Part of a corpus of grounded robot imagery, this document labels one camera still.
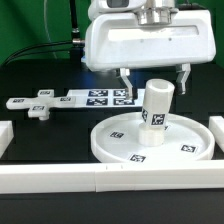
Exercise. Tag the white cross-shaped table base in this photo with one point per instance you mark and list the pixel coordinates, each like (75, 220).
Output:
(39, 106)

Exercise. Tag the white front fence bar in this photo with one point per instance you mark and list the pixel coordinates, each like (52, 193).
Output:
(101, 177)

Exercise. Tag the white fence block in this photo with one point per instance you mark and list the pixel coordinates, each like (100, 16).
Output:
(216, 127)
(6, 135)

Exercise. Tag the white marker sheet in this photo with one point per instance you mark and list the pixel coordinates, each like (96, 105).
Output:
(105, 98)

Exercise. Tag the white round table top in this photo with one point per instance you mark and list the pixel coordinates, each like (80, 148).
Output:
(125, 138)

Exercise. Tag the white left fence block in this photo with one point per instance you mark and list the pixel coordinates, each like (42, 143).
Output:
(6, 135)

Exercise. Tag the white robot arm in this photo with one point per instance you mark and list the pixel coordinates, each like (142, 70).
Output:
(148, 12)

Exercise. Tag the white right fence block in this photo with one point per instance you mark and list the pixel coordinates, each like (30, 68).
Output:
(216, 127)

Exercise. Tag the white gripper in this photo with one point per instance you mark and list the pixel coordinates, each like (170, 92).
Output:
(116, 41)

